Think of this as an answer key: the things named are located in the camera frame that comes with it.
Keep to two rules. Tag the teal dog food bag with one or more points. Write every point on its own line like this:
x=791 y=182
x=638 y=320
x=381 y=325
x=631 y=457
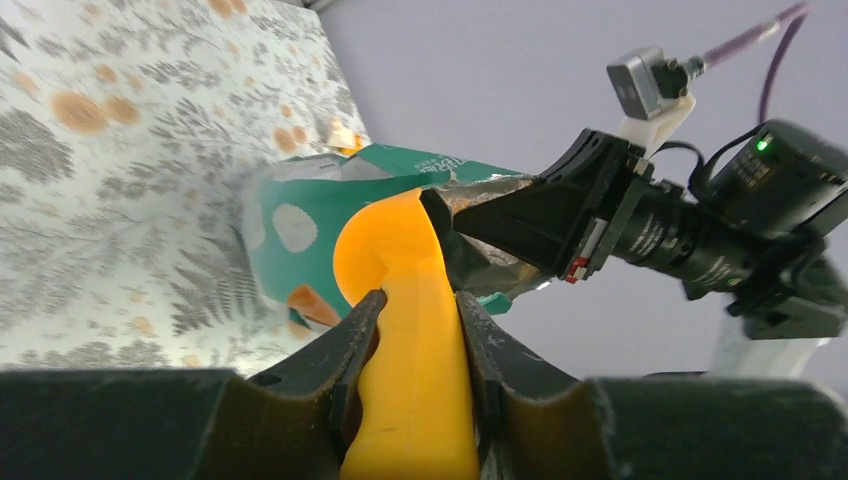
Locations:
x=294 y=211

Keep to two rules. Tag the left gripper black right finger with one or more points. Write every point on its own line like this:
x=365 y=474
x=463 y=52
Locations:
x=537 y=422

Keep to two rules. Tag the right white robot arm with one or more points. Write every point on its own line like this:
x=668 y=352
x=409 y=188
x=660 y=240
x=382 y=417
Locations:
x=751 y=222

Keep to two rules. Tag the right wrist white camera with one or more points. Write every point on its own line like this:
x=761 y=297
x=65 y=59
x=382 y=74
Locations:
x=652 y=91

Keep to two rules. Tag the white yellow small toy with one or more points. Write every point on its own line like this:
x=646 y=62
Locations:
x=342 y=138

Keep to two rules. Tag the yellow plastic scoop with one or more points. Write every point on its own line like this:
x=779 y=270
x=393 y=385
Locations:
x=415 y=390

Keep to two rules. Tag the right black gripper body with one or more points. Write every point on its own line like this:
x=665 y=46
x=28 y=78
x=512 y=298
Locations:
x=584 y=187

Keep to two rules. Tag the floral tablecloth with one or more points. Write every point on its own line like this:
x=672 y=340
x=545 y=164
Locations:
x=128 y=130

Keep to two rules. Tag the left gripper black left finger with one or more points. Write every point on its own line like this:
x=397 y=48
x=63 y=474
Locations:
x=294 y=420

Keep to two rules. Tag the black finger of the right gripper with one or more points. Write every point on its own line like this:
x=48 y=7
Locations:
x=534 y=220

